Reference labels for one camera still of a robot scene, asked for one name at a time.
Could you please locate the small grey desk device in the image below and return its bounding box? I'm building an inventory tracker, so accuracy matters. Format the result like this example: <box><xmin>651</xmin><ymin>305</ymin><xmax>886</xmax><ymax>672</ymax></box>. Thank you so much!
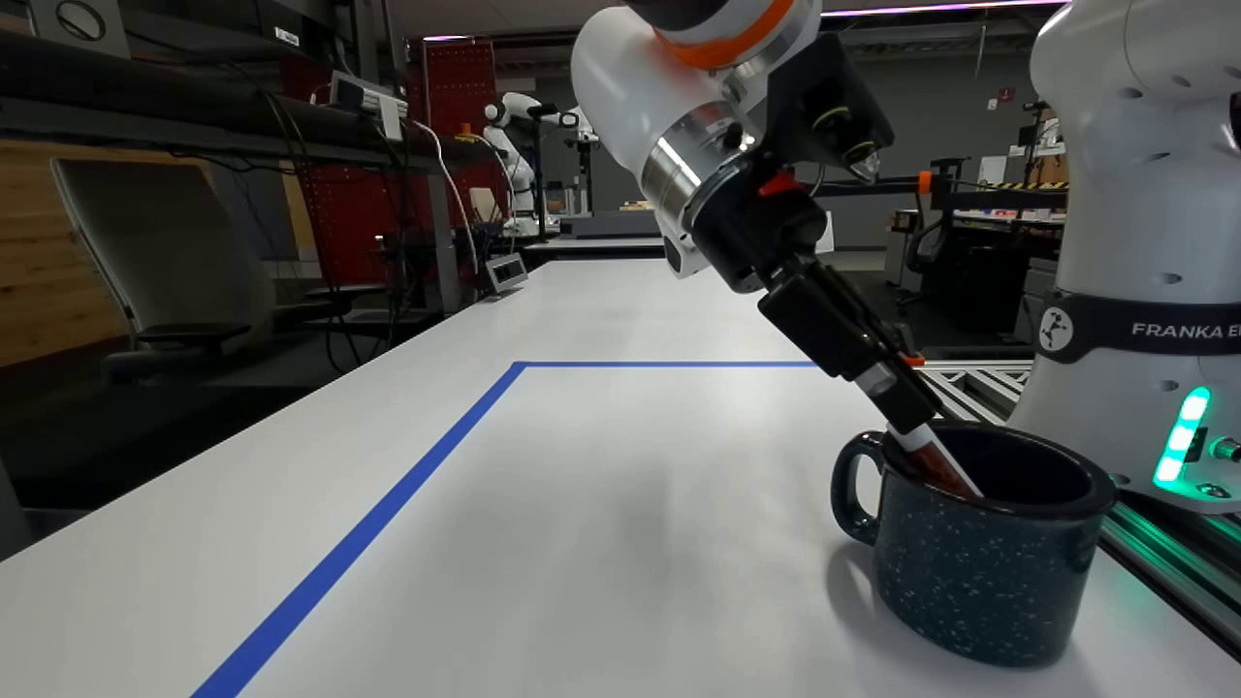
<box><xmin>480</xmin><ymin>249</ymin><xmax>537</xmax><ymax>296</ymax></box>

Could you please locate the grey chair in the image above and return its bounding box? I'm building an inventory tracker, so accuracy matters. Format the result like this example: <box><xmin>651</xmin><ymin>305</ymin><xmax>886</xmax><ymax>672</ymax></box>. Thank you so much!
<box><xmin>50</xmin><ymin>150</ymin><xmax>281</xmax><ymax>380</ymax></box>

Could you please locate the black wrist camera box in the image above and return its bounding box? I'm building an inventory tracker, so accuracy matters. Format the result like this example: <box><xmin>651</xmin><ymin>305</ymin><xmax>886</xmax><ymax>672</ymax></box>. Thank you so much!
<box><xmin>795</xmin><ymin>33</ymin><xmax>901</xmax><ymax>185</ymax></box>

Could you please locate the white power box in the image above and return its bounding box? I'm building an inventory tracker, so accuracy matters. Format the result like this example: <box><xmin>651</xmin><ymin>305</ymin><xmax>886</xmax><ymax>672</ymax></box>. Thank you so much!
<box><xmin>326</xmin><ymin>70</ymin><xmax>413</xmax><ymax>147</ymax></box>

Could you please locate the blue tape line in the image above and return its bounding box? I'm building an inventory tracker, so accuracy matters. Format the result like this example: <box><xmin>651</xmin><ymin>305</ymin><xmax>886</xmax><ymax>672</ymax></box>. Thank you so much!
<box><xmin>190</xmin><ymin>357</ymin><xmax>821</xmax><ymax>698</ymax></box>

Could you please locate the dark speckled enamel mug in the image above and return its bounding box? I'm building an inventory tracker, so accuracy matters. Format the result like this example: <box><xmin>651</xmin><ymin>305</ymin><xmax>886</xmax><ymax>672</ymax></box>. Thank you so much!
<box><xmin>825</xmin><ymin>420</ymin><xmax>1121</xmax><ymax>672</ymax></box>

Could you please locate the white cable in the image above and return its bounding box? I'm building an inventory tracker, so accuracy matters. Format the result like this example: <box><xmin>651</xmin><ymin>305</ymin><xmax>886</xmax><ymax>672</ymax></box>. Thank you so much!
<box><xmin>406</xmin><ymin>116</ymin><xmax>489</xmax><ymax>284</ymax></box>

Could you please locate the wooden panel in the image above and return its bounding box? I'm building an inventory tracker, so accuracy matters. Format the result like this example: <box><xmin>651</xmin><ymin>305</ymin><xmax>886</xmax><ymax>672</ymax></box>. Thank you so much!
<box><xmin>0</xmin><ymin>135</ymin><xmax>135</xmax><ymax>372</ymax></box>

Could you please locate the red and white marker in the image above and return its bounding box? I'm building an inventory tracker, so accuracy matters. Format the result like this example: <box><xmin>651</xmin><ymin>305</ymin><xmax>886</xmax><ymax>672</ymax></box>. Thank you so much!
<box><xmin>856</xmin><ymin>359</ymin><xmax>991</xmax><ymax>505</ymax></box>

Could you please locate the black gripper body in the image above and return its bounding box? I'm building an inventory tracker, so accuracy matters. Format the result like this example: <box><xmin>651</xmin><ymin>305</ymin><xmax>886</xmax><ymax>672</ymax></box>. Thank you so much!
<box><xmin>680</xmin><ymin>150</ymin><xmax>833</xmax><ymax>298</ymax></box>

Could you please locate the red cabinet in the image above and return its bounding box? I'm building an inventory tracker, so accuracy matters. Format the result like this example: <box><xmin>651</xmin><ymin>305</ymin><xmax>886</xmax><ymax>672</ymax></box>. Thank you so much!
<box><xmin>298</xmin><ymin>32</ymin><xmax>508</xmax><ymax>289</ymax></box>

